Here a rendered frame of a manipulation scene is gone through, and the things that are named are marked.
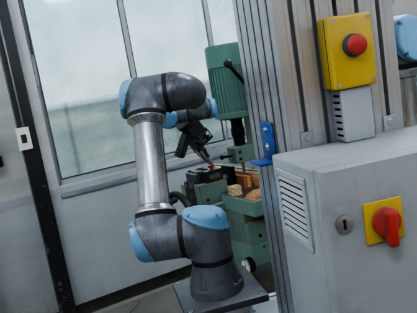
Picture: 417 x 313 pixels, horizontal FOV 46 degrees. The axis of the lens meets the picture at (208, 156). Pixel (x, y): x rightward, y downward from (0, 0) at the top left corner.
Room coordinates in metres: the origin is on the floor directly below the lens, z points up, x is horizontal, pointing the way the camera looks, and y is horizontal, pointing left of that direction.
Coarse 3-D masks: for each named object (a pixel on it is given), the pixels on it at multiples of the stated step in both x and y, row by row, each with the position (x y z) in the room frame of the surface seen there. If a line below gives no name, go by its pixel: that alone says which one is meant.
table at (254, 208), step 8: (184, 192) 2.28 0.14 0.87; (248, 192) 1.95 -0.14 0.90; (224, 200) 1.97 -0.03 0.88; (232, 200) 1.91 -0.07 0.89; (240, 200) 1.86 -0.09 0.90; (248, 200) 1.83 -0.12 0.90; (224, 208) 1.96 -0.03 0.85; (232, 208) 1.92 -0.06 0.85; (240, 208) 1.87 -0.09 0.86; (248, 208) 1.82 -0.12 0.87; (256, 208) 1.79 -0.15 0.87; (256, 216) 1.79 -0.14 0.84
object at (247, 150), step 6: (246, 144) 2.12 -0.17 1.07; (252, 144) 2.10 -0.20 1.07; (228, 150) 2.10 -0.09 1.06; (234, 150) 2.06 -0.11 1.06; (240, 150) 2.07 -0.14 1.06; (246, 150) 2.08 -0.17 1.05; (252, 150) 2.10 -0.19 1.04; (234, 156) 2.07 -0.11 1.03; (240, 156) 2.07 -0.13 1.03; (246, 156) 2.08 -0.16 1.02; (252, 156) 2.10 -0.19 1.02; (234, 162) 2.08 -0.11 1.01; (240, 162) 2.06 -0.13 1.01
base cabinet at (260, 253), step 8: (232, 240) 1.96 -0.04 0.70; (232, 248) 1.97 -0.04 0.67; (240, 248) 1.91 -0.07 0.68; (248, 248) 1.86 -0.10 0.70; (256, 248) 1.85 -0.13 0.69; (264, 248) 1.87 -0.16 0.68; (240, 256) 1.92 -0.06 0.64; (256, 256) 1.85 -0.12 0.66; (264, 256) 1.87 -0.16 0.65; (240, 264) 1.93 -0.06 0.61; (256, 264) 1.85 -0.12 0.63
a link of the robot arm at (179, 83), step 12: (168, 72) 1.46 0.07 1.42; (180, 72) 1.46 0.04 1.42; (168, 84) 1.41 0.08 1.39; (180, 84) 1.42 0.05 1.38; (192, 84) 1.44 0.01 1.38; (168, 96) 1.41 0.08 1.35; (180, 96) 1.41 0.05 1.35; (192, 96) 1.44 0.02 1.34; (204, 96) 1.50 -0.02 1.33; (180, 108) 1.44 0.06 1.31; (192, 108) 1.51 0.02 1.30; (204, 108) 1.66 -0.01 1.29; (216, 108) 1.81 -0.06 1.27; (192, 120) 1.83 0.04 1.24
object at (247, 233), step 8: (232, 224) 1.94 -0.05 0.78; (240, 224) 1.88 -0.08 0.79; (248, 224) 1.84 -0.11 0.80; (256, 224) 1.86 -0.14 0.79; (264, 224) 1.88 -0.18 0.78; (232, 232) 1.95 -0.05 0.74; (240, 232) 1.89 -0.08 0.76; (248, 232) 1.84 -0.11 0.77; (256, 232) 1.86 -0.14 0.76; (264, 232) 1.88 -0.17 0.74; (240, 240) 1.90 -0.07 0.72; (248, 240) 1.85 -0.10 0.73; (256, 240) 1.85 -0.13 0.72; (264, 240) 1.87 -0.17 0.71
